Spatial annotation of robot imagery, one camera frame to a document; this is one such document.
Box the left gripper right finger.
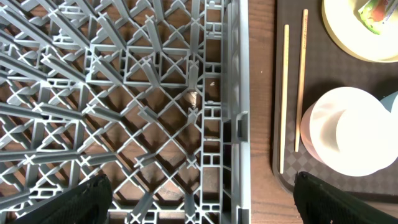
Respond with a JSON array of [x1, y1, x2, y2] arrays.
[[293, 172, 397, 224]]

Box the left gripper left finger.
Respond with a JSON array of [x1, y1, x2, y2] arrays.
[[14, 174, 113, 224]]

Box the green orange snack wrapper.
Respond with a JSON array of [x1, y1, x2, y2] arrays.
[[358, 0, 397, 35]]

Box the light blue bowl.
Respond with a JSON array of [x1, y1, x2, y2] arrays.
[[381, 91, 398, 116]]

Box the grey plastic dishwasher rack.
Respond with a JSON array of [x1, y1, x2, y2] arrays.
[[1, 0, 251, 223]]

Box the pink white bowl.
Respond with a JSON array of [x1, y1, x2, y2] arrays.
[[300, 87, 397, 177]]

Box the dark brown serving tray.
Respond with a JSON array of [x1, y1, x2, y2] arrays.
[[272, 1, 397, 203]]

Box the right wooden chopstick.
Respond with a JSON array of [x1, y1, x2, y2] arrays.
[[294, 9, 308, 152]]

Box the wooden chopstick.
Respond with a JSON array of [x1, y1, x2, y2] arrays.
[[294, 9, 308, 152], [279, 24, 290, 174]]

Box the left wooden chopstick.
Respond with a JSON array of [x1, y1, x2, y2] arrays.
[[279, 24, 290, 174]]

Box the yellow round plate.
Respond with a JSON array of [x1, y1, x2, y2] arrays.
[[321, 0, 397, 63]]

